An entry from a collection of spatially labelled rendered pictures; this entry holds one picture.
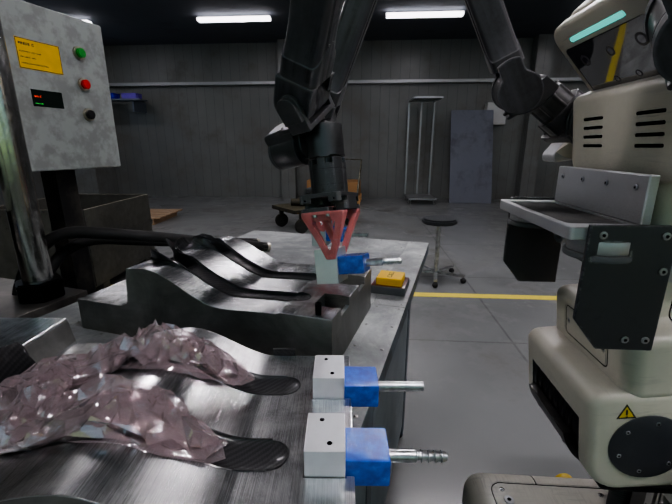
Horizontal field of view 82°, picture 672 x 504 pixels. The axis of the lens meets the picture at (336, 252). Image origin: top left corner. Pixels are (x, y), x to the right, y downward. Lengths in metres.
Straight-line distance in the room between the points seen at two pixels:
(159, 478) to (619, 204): 0.60
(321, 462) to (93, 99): 1.21
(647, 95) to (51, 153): 1.26
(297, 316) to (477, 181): 8.00
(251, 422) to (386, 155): 8.44
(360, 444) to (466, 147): 8.28
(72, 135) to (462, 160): 7.73
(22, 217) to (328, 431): 0.87
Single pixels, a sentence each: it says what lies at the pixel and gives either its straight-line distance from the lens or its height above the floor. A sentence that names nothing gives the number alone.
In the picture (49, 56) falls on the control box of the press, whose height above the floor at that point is 1.35.
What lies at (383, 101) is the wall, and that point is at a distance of 8.81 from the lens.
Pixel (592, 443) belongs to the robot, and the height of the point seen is 0.72.
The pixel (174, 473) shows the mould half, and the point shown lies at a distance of 0.39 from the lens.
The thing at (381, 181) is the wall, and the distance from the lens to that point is 8.80.
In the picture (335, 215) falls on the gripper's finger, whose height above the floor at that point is 1.04.
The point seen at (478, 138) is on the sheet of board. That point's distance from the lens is 8.67.
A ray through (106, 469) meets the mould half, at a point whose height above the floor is 0.89.
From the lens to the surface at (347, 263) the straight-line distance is 0.58.
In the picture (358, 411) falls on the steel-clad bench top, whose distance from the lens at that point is 0.54.
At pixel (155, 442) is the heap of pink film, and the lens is 0.39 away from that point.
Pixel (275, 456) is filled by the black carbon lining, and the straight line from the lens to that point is 0.42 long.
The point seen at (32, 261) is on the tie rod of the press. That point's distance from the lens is 1.11.
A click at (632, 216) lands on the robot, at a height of 1.05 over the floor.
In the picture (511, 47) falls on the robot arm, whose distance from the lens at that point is 0.83.
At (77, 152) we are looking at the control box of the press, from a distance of 1.33.
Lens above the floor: 1.13
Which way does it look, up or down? 15 degrees down
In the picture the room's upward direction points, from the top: straight up
